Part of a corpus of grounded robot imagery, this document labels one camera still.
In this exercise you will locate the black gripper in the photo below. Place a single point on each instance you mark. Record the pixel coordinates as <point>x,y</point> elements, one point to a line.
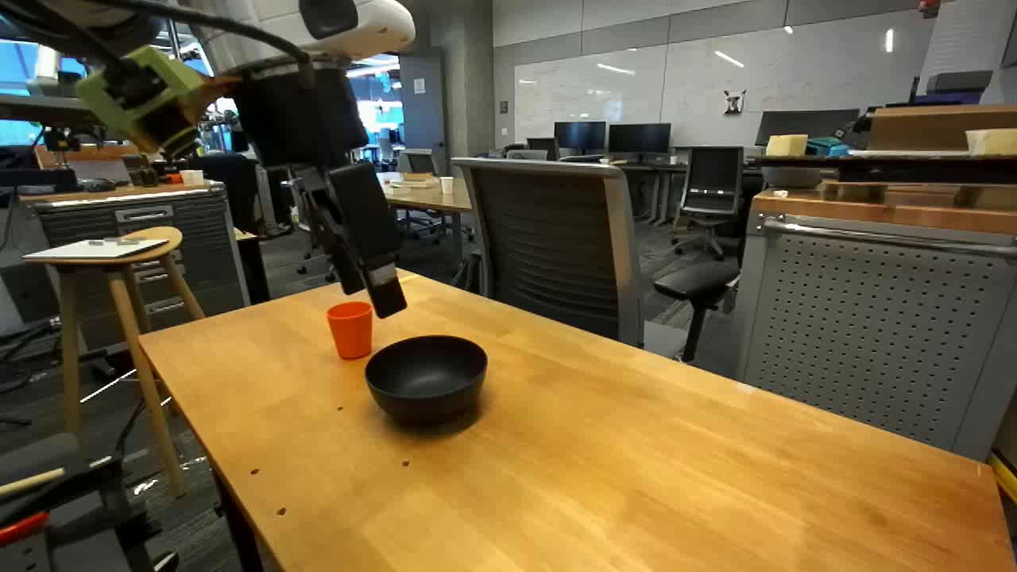
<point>303,115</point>

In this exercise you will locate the orange cup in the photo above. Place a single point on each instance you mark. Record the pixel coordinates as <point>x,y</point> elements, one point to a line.
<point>350,334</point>

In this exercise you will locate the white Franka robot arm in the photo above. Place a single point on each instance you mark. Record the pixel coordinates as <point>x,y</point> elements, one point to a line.
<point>361,23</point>

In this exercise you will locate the black bowl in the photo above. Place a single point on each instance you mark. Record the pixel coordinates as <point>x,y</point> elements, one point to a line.
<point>425,383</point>

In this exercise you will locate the light wooden desk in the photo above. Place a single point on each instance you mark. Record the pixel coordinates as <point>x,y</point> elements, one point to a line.
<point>429,190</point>

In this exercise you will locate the grey filing cabinet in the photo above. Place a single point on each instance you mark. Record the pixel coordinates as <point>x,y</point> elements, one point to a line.
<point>207,243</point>

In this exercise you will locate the grey mesh office chair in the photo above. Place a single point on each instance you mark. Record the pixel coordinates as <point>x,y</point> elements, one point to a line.
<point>551,250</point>

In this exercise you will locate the wooden stool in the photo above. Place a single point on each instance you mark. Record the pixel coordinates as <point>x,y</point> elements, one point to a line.
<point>127,327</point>

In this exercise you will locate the white board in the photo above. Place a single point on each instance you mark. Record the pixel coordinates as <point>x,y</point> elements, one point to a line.
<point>90,252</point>

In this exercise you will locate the black office chair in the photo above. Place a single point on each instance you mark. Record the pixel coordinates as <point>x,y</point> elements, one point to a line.
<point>716,178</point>

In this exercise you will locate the yellow foam block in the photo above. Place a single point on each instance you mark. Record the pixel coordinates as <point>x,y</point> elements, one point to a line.
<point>992,141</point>
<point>786,144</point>

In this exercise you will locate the wide black computer monitor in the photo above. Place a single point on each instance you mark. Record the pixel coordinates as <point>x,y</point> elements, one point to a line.
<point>804,128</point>

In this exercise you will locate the grey perforated metal panel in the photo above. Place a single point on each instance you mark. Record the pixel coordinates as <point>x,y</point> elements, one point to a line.
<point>879,327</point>

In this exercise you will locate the wooden box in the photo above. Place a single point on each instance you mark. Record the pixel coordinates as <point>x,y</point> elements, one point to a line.
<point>939,128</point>

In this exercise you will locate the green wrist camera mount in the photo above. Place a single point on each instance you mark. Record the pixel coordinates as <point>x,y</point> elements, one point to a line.
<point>139,89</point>

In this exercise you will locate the small wall poster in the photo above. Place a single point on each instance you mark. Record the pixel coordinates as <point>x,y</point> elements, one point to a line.
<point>736,103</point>

